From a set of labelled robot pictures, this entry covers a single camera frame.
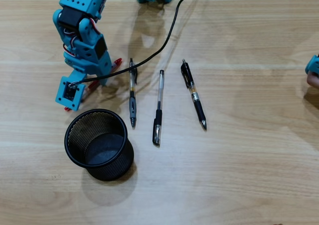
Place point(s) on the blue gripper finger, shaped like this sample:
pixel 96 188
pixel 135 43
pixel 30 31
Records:
pixel 105 70

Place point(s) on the red pen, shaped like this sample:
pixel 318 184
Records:
pixel 118 61

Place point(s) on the clear pen with grey grip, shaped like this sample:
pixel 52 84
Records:
pixel 132 105

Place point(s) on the clear pen with black cap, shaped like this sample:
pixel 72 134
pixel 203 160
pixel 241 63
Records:
pixel 158 118

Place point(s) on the black retractable pen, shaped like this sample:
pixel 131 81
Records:
pixel 198 105

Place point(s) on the black mesh pen holder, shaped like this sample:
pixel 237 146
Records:
pixel 107 150

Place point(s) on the person's hand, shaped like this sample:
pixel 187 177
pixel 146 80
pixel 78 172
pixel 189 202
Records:
pixel 314 80

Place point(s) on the black camera on blue mount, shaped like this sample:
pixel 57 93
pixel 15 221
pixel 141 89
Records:
pixel 69 93

